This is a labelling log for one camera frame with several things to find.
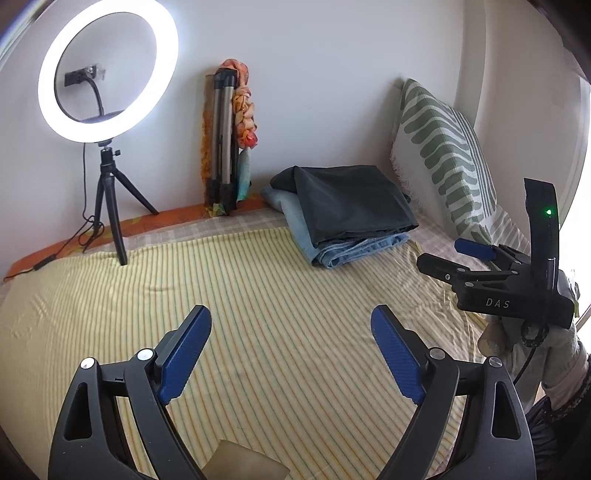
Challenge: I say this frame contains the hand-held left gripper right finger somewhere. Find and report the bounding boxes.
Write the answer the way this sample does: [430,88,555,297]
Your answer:
[370,305,539,480]

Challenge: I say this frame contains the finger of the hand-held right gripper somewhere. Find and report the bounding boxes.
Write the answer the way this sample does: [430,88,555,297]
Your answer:
[416,253,490,289]
[454,237,527,269]

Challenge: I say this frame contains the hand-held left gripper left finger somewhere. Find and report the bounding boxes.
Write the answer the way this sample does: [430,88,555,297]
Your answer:
[47,305,213,480]

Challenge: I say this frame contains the dark grey pants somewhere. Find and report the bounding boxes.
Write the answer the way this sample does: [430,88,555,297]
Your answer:
[269,165,420,247]

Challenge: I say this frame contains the person's right forearm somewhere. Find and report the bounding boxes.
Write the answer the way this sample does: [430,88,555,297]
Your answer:
[542,355,591,421]

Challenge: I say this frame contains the person's right hand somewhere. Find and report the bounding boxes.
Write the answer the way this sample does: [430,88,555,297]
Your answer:
[478,318,591,389]

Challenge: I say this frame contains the folded blue jeans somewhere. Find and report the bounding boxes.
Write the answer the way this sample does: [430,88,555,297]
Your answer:
[261,187,411,269]

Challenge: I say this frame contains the yellow striped blanket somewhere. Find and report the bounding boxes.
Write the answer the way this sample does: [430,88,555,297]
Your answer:
[0,215,509,480]

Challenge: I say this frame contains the green patterned pillow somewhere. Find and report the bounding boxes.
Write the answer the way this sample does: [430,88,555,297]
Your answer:
[390,78,532,259]

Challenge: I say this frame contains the black mini tripod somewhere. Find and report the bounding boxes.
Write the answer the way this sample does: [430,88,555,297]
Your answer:
[93,138,160,266]

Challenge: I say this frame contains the folded silver tripod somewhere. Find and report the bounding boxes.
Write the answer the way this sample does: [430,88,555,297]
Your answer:
[204,68,241,217]

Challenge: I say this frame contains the orange patterned scarf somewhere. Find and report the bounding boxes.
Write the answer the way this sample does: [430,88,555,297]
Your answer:
[199,58,260,217]

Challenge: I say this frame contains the black gooseneck phone holder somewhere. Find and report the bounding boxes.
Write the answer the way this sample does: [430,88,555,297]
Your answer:
[64,65,127,124]

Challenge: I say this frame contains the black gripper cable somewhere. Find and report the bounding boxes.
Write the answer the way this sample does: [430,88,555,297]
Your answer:
[510,318,551,386]

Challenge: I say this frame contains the black ring light cable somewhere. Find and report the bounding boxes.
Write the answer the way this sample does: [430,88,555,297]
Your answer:
[4,143,105,282]

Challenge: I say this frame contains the white ring light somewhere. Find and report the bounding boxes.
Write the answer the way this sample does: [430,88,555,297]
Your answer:
[37,0,180,136]

